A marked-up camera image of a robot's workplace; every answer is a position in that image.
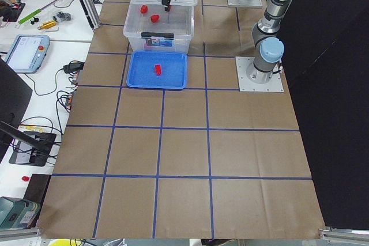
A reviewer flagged clear plastic storage box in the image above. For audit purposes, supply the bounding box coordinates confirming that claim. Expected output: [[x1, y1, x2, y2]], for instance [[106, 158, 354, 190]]
[[123, 3, 194, 54]]

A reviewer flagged green device case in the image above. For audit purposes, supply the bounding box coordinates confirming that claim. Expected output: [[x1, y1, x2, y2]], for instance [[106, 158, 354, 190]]
[[1, 196, 40, 230]]

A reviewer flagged black monitor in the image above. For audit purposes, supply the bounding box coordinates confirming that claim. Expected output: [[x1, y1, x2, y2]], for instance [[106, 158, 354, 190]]
[[1, 59, 32, 161]]

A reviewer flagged black electronics box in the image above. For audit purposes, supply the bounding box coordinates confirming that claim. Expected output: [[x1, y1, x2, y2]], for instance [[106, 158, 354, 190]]
[[9, 131, 57, 167]]

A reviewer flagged brass cylinder tool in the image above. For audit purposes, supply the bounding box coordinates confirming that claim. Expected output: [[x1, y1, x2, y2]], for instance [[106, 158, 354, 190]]
[[37, 20, 58, 30]]

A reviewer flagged blue teach pendant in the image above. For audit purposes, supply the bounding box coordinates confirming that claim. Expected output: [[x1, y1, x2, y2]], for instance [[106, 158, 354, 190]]
[[5, 35, 50, 74]]

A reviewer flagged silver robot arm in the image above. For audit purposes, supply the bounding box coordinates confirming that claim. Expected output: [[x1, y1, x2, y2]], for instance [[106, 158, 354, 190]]
[[246, 0, 291, 84]]

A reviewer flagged red block in box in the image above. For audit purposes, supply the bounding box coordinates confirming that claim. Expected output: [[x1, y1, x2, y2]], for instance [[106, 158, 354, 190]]
[[140, 5, 148, 14], [150, 14, 160, 23]]

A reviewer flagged blue plastic tray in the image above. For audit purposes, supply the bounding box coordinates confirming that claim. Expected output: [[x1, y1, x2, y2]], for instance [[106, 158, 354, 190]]
[[126, 51, 188, 90]]

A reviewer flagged red block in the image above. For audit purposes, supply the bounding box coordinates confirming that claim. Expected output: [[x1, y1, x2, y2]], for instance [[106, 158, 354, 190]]
[[150, 14, 160, 23], [155, 64, 161, 75], [140, 5, 148, 14]]

